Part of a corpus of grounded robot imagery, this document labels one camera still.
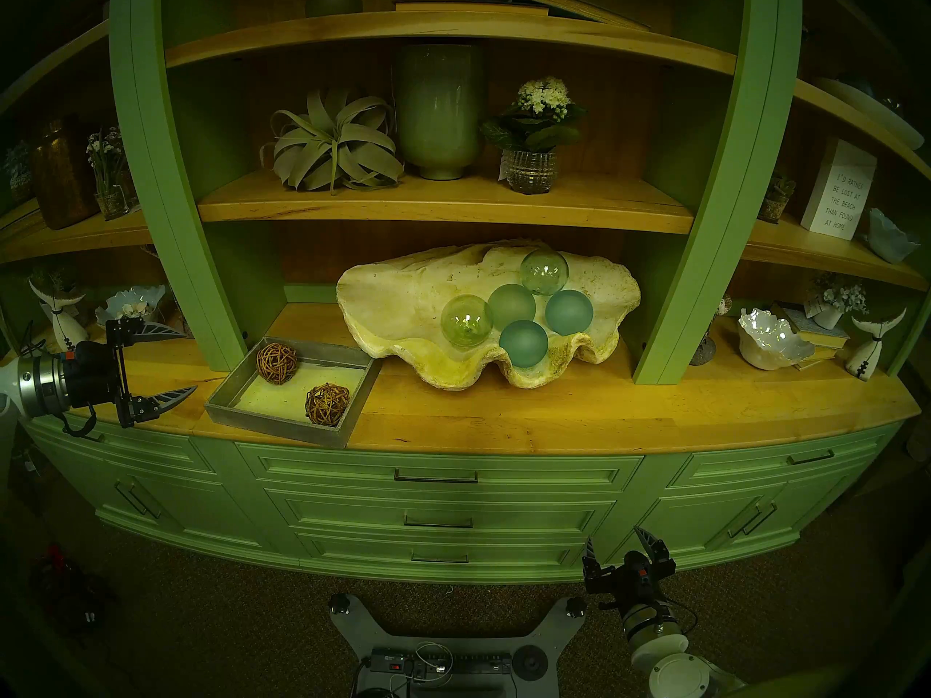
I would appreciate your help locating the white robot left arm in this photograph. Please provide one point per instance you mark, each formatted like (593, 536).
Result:
(40, 385)

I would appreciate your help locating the pale blue shell bowl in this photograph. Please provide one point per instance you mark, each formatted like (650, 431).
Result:
(131, 300)

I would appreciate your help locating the small bird figurine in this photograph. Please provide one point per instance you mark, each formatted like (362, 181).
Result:
(704, 351)

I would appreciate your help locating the black red floor device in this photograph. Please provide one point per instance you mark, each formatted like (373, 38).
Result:
(69, 591)

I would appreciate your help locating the black star knob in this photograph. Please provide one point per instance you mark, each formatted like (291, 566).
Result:
(575, 606)
(339, 603)

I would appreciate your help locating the clear green glass ball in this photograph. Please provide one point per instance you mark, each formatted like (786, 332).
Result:
(466, 320)

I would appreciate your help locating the black round cap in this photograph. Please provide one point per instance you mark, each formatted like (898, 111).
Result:
(529, 663)

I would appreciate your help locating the black power strip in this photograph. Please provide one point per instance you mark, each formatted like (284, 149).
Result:
(473, 662)

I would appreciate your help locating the small flowers glass vase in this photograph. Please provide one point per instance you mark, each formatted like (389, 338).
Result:
(113, 202)

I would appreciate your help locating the old lying book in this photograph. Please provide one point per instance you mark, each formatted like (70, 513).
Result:
(567, 4)

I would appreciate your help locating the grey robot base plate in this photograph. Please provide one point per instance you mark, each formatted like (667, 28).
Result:
(358, 629)

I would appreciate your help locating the white flower plant glass pot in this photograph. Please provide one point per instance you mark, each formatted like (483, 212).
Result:
(531, 173)

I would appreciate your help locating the frosted teal glass ball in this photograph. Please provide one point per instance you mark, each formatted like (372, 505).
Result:
(569, 312)
(524, 343)

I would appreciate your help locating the white flowers white pot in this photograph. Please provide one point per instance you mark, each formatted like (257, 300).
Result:
(829, 315)

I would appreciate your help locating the tan cover book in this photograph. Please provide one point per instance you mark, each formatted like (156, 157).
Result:
(822, 355)

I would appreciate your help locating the white beach quote sign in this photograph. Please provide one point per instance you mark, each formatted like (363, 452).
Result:
(836, 191)

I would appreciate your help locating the green wooden shelf cabinet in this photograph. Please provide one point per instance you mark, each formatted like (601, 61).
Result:
(509, 478)

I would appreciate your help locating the pale blue wavy bowl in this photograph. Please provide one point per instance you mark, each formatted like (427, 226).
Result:
(891, 242)

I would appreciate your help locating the grey square tray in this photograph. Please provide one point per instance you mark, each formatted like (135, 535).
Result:
(273, 404)

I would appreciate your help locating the flat wooden board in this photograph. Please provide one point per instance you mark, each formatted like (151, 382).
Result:
(473, 7)

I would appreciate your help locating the dark teal glass ball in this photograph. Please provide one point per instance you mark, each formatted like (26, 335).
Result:
(857, 84)

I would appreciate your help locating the grey green air plant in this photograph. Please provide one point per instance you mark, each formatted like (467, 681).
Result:
(334, 140)

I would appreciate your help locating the small plant dark pot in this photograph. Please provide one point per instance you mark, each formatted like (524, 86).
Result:
(773, 208)

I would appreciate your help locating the white shell shaped bowl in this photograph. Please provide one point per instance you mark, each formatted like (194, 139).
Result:
(771, 344)

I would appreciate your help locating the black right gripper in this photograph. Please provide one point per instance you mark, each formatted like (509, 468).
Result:
(629, 579)

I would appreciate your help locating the white whale tail figurine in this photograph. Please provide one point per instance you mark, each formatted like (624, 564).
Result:
(869, 355)
(62, 326)

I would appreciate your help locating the giant clam shell bowl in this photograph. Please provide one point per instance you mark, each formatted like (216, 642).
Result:
(393, 304)

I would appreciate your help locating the dark green sphere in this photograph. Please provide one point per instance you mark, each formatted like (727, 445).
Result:
(333, 2)

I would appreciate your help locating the large white dish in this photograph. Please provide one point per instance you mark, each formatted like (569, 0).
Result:
(873, 111)

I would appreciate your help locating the tall green ceramic vase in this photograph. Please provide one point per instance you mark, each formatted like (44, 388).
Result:
(440, 107)

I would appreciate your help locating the grey cover book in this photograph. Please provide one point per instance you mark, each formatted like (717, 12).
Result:
(800, 317)

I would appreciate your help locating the frosted pale green glass ball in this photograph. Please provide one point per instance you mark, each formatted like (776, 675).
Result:
(511, 302)

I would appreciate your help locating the brown wicker ball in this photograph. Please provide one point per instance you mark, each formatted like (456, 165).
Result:
(277, 363)
(326, 404)

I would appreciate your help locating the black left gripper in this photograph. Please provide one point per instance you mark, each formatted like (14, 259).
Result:
(91, 373)

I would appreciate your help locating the brown glass bottle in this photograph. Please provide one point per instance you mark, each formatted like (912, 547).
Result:
(62, 177)

